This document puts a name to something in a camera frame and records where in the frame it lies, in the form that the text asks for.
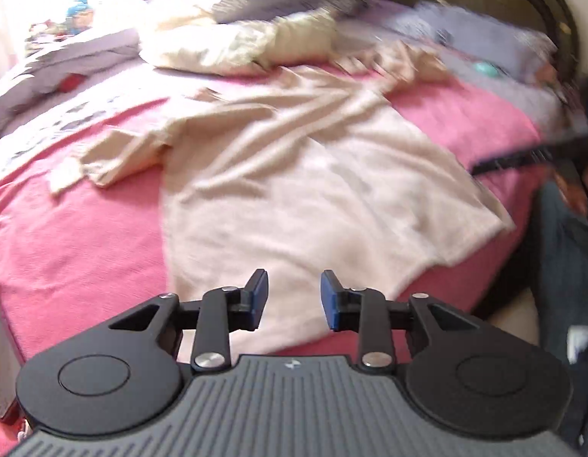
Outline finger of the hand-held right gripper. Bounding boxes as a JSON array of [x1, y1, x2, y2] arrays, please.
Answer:
[[472, 145, 556, 176]]

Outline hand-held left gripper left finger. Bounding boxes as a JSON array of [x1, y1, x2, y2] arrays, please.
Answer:
[[108, 269, 269, 373]]

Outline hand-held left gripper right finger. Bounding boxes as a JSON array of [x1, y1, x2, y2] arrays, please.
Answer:
[[320, 269, 481, 370]]

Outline beige shirt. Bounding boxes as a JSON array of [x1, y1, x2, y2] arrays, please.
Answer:
[[49, 64, 516, 358]]

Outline small teal object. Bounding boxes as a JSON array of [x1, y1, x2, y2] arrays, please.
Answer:
[[472, 59, 504, 81]]

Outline person's leg in jeans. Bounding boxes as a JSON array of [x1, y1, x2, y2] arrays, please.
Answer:
[[529, 176, 588, 457]]

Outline beige pants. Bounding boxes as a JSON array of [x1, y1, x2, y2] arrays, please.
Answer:
[[336, 40, 449, 93]]

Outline pink bedspread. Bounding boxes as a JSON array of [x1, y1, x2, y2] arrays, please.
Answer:
[[0, 5, 561, 455]]

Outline cream pillow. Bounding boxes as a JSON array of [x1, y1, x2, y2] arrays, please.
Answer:
[[139, 10, 342, 77]]

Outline white printed sheet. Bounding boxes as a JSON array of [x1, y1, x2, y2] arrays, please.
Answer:
[[0, 88, 218, 177]]

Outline smartphone in red case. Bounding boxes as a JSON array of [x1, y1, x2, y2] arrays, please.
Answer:
[[0, 290, 25, 425]]

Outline grey blanket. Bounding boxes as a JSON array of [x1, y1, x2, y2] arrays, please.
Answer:
[[0, 29, 142, 139]]

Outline colourful toys on windowsill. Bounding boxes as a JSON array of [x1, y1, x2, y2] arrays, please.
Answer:
[[22, 0, 97, 41]]

